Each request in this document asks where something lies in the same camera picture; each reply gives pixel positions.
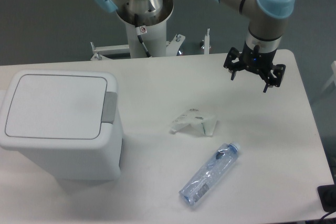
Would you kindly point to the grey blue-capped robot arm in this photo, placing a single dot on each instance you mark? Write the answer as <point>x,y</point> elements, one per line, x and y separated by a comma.
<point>267,20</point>

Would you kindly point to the crumpled white plastic wrapper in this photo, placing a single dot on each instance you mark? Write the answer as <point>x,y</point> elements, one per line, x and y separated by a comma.
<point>201,121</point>

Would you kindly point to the clear plastic water bottle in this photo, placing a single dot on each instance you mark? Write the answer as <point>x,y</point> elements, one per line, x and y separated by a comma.
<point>210,173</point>

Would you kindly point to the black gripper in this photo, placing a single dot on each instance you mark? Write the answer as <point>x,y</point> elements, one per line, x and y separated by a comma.
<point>254,61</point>

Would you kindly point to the black device at edge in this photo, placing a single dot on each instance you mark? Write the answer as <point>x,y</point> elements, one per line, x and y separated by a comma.
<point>327,197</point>

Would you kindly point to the white furniture piece at right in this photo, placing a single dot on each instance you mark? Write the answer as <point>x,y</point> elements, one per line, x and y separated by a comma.
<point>329,85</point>

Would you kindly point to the white push-button trash can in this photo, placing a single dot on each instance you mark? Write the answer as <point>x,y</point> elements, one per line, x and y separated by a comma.
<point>66,122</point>

